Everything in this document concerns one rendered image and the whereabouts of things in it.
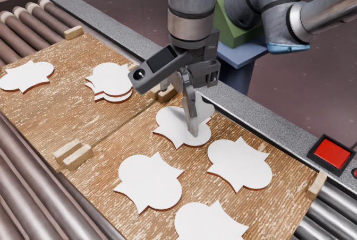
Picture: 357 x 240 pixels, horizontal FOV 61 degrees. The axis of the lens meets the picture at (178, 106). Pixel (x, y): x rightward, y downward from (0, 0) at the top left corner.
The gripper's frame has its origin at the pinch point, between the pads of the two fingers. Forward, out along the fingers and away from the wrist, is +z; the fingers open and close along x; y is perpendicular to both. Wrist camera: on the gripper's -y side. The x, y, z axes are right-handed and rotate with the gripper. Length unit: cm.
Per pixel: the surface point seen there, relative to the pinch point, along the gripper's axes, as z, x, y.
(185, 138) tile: 4.5, -3.5, 0.7
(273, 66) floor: 101, 96, 138
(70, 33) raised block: 5, 48, -12
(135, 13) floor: 104, 224, 71
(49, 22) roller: 10, 67, -16
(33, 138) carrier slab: 6.1, 12.0, -29.0
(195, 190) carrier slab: 5.3, -15.2, -3.1
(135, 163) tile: 4.6, -5.0, -11.4
